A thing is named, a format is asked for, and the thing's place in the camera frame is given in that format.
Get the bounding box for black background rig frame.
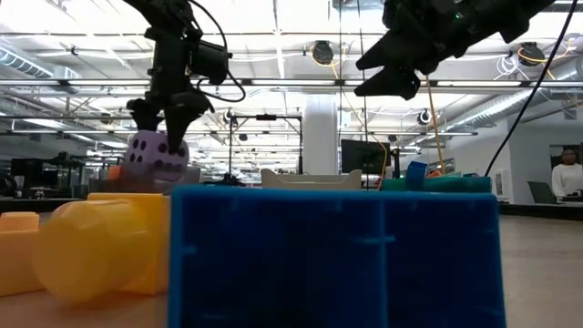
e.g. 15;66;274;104
227;114;304;187

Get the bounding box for yellow stud block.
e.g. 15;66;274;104
30;191;172;304

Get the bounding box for royal blue stud block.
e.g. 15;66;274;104
404;160;429;191

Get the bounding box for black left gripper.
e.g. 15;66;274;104
126;26;216;155

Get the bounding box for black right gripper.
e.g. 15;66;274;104
353;0;505;102

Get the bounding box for smoky translucent plastic bin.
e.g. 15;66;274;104
88;164;202;196

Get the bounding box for light grey plastic bin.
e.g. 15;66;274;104
260;168;363;191

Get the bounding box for black monitor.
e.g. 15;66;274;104
341;138;392;176
11;158;46;190

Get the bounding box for yellow cable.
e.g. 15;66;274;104
424;75;447;178

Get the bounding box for black hanging cable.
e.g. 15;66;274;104
483;0;579;178

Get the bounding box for yellow studded brick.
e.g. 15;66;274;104
0;211;45;298

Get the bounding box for orange foam dice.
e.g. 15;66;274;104
105;164;127;182

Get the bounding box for black camera cable loop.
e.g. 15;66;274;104
189;0;247;104

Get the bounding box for teal plastic bin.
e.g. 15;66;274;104
380;175;494;194

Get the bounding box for grey office chair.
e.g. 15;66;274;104
527;179;560;205

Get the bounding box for purple foam dice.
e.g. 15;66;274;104
122;129;190;183

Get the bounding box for big blue two-stud block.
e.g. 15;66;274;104
167;184;507;328

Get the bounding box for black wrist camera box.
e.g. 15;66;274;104
189;39;231;87

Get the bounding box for person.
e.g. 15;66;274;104
550;149;583;200

